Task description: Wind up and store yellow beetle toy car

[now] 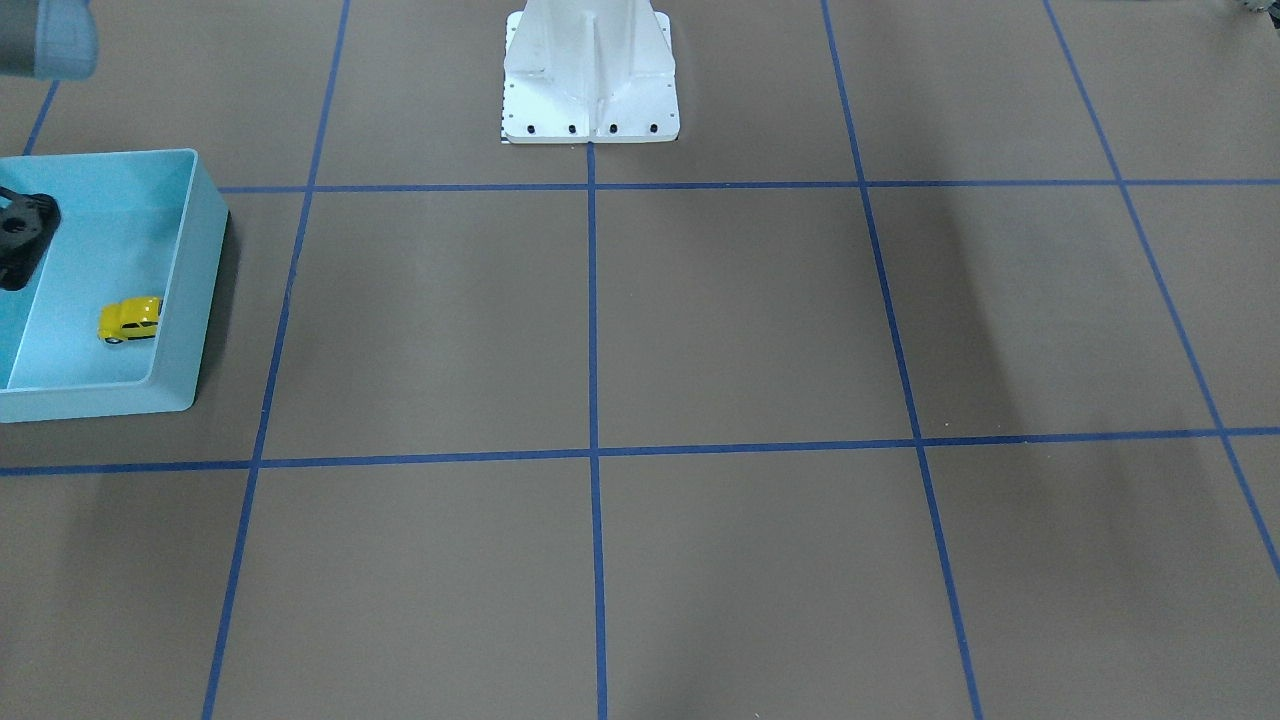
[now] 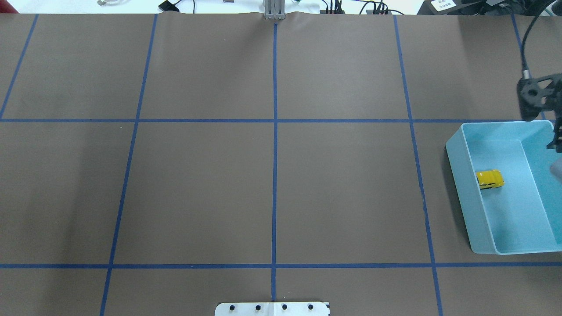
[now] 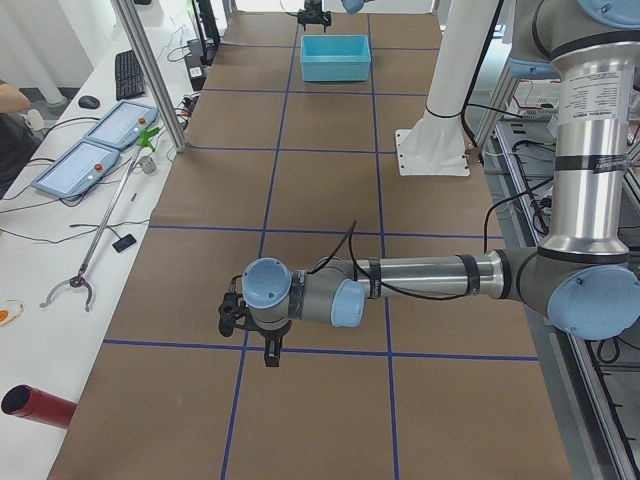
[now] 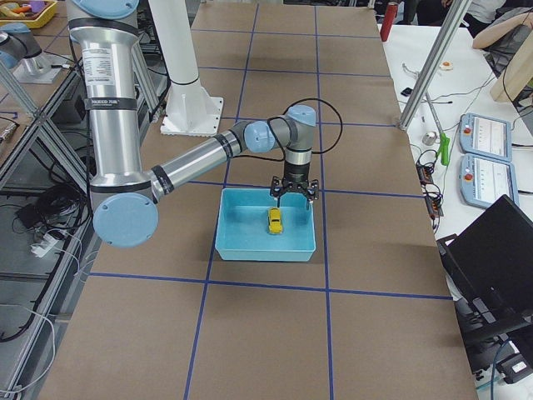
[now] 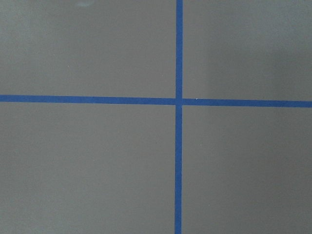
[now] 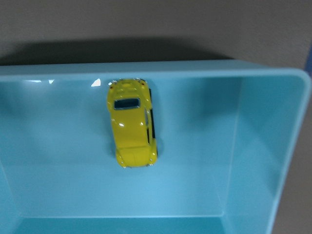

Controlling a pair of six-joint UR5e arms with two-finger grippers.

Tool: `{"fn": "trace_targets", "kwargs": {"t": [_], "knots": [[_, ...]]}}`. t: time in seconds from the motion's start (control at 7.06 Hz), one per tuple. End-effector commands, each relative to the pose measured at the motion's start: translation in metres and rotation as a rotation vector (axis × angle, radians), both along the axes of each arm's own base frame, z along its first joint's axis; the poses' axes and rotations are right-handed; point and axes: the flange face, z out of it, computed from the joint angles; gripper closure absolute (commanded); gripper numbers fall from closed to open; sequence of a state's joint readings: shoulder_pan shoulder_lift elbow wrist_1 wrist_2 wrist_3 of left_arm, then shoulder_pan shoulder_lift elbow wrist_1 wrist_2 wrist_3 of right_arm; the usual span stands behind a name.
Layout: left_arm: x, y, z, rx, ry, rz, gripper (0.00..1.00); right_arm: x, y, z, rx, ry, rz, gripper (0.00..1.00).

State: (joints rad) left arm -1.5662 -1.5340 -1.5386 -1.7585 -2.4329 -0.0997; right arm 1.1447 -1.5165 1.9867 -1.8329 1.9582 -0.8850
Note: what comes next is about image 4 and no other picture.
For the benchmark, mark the long reacher grabber tool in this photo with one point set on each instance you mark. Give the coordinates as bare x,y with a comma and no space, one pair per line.
443,151

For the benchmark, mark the yellow beetle toy car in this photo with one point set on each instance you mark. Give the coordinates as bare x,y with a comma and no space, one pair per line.
275,225

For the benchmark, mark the near teach pendant tablet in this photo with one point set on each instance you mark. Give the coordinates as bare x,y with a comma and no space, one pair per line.
484,180

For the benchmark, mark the red cylinder tube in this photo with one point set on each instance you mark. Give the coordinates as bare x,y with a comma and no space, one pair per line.
388,20

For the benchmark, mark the seated person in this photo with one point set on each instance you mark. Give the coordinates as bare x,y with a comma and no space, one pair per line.
503,39

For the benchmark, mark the fried egg toy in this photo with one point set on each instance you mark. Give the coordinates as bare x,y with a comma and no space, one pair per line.
446,66

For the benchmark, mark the small black phone device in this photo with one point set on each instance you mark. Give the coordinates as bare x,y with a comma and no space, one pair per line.
406,92

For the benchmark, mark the far teach pendant tablet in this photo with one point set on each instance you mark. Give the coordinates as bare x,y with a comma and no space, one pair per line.
485,136

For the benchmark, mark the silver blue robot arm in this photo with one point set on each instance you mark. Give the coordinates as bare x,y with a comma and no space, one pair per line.
134,171

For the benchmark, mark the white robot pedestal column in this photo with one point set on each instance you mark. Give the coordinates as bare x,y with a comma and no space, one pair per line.
190,110

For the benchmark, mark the teach pendant tablet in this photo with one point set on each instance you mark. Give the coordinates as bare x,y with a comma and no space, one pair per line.
484,180
485,136

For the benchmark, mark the small silver metal weight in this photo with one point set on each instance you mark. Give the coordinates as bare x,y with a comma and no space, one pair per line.
429,138

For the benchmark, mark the light blue plastic bin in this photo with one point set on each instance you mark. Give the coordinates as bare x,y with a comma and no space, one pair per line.
243,229

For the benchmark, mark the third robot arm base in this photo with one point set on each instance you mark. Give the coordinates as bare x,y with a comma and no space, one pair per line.
21,52

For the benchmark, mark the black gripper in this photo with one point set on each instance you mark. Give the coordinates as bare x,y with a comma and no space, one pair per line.
295,172

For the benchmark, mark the black laptop on stand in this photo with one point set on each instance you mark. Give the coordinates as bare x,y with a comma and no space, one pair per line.
490,263

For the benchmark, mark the aluminium frame post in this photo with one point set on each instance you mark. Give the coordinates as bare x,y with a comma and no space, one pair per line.
435,56

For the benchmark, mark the yellow tray of toys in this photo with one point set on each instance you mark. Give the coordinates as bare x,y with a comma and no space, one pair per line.
34,14

